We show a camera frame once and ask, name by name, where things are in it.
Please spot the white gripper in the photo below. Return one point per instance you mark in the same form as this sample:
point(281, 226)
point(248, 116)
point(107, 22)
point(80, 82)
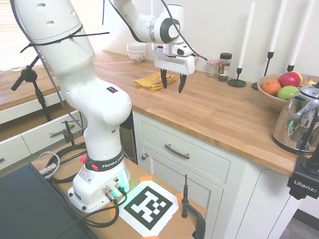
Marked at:
point(174, 65)

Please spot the yellow terry cloth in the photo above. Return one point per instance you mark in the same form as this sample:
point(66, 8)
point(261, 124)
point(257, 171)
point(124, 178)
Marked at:
point(149, 81)

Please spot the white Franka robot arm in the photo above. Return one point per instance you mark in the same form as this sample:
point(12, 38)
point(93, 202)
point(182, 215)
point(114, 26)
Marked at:
point(87, 99)

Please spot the glass jar red gingham lid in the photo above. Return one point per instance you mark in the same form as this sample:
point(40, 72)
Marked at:
point(212, 69)
point(196, 63)

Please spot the white bowl with floral print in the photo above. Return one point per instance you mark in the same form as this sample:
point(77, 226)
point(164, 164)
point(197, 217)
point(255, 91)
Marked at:
point(136, 58)

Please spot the plain white bowl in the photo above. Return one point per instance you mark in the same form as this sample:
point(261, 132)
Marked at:
point(135, 47)

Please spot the spice jar with black lid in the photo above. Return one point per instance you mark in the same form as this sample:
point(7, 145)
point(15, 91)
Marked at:
point(224, 68)

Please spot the black candle holder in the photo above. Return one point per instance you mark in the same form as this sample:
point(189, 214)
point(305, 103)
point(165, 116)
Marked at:
point(236, 82)
point(291, 67)
point(270, 55)

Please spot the black built-in appliance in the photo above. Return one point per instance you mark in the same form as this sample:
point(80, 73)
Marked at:
point(128, 142)

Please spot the white drawer front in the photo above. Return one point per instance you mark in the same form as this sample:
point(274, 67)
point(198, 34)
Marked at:
point(199, 154)

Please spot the round metal cabinet knob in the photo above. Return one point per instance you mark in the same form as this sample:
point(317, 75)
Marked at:
point(145, 156)

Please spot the tall white candle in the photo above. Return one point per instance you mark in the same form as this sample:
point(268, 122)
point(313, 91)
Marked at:
point(277, 27)
point(246, 37)
point(301, 35)

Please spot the wooden fruit bowl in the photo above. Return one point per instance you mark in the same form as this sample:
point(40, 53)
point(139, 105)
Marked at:
point(269, 100)

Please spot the orange fruit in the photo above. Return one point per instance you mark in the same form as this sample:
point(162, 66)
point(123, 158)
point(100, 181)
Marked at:
point(271, 87)

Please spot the white cabinet door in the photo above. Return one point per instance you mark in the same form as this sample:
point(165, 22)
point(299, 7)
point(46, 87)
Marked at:
point(169, 179)

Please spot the orange tape piece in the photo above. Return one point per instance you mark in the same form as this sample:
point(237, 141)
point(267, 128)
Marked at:
point(180, 196)
point(146, 178)
point(114, 213)
point(152, 236)

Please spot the black zip tie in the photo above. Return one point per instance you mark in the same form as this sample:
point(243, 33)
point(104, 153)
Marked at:
point(70, 36)

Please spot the green apple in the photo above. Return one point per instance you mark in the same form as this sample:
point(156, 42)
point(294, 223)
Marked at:
point(287, 92)

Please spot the red apple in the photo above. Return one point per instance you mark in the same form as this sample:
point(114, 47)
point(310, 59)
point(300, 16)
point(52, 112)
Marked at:
point(289, 79)

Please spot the small black bar clamp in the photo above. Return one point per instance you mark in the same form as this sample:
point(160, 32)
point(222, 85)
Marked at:
point(68, 134)

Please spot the yellow lemon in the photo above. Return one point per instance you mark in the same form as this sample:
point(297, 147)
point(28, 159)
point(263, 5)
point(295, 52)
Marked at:
point(299, 76)

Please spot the black and white marker sheet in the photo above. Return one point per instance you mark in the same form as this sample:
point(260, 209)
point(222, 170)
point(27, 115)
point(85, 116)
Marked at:
point(149, 206)

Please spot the shiny steel kettle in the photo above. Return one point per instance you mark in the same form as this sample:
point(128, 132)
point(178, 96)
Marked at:
point(296, 119)

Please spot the white base cabinet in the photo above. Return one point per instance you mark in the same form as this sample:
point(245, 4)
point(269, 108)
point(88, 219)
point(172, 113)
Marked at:
point(249, 189)

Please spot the black tripod stand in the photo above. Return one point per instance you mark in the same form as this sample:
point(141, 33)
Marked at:
point(41, 97)

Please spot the yellow pear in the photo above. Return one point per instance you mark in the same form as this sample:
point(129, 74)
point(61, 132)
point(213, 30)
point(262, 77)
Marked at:
point(310, 82)

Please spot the brown robot mounting board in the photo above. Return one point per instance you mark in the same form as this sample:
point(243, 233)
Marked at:
point(174, 225)

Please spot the white side drawer unit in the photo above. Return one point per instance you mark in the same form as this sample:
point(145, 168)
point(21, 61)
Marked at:
point(37, 139)

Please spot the black controller box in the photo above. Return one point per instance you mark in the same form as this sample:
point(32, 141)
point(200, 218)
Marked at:
point(32, 206)

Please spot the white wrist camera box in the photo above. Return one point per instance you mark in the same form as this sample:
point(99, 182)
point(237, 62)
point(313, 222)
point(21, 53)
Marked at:
point(182, 51)

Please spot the black clamp camera stand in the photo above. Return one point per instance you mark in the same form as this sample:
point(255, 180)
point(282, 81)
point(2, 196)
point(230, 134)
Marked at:
point(302, 184)

